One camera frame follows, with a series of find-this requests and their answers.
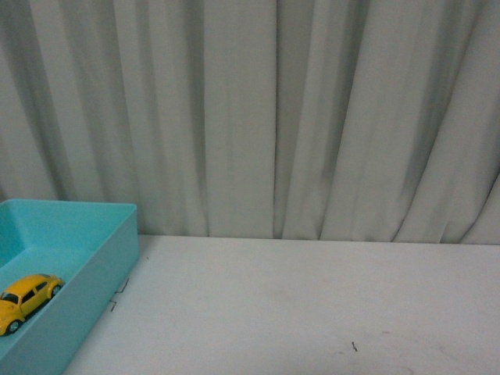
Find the yellow beetle toy car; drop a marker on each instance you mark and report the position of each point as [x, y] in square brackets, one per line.
[22, 298]

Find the grey pleated curtain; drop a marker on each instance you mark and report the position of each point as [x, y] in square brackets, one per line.
[317, 120]

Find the turquoise plastic storage bin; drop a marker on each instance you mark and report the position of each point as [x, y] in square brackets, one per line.
[91, 246]

